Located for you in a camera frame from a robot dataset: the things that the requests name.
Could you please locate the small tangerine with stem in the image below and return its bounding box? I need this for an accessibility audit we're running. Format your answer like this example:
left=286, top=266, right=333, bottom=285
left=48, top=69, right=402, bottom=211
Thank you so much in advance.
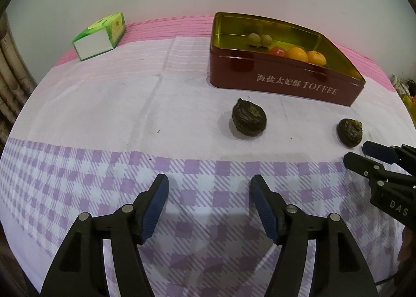
left=306, top=50, right=327, bottom=67

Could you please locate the bamboo print curtain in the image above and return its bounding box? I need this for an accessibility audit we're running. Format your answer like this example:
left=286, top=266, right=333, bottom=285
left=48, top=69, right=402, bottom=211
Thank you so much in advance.
left=0, top=11, right=38, bottom=122

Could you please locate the purple checkered white cloth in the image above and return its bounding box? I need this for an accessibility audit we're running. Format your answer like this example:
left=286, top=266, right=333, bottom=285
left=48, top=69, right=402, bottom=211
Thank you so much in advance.
left=0, top=35, right=413, bottom=297

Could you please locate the smooth orange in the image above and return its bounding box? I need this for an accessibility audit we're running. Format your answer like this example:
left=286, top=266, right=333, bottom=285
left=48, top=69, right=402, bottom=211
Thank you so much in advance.
left=286, top=47, right=309, bottom=62

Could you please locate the yellow green packaging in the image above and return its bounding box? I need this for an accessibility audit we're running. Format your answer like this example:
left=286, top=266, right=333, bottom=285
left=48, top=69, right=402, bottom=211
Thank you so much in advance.
left=392, top=75, right=416, bottom=106

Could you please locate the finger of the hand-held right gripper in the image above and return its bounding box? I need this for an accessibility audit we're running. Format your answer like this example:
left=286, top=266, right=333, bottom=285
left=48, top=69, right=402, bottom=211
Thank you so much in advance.
left=343, top=151, right=416, bottom=189
left=362, top=140, right=416, bottom=174

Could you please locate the small dark wrinkled fruit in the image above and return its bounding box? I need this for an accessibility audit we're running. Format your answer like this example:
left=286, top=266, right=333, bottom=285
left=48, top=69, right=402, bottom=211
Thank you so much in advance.
left=337, top=118, right=364, bottom=148

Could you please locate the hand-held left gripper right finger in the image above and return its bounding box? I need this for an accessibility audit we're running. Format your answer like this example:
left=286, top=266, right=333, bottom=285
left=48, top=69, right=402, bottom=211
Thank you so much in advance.
left=250, top=174, right=379, bottom=297

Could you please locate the green tissue box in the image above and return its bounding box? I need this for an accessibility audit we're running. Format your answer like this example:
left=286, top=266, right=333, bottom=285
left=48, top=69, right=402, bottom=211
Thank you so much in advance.
left=72, top=12, right=127, bottom=62

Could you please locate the dark red metal tin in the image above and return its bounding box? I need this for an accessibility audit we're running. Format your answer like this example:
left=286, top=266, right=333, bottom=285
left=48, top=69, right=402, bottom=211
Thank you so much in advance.
left=208, top=12, right=367, bottom=108

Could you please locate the pink ribbed mat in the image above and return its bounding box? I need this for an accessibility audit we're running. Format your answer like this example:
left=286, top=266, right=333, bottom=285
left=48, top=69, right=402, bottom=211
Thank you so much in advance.
left=54, top=14, right=395, bottom=91

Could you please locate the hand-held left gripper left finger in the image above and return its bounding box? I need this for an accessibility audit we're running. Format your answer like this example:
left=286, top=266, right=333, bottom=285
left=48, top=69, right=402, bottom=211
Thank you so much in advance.
left=41, top=173, right=170, bottom=297

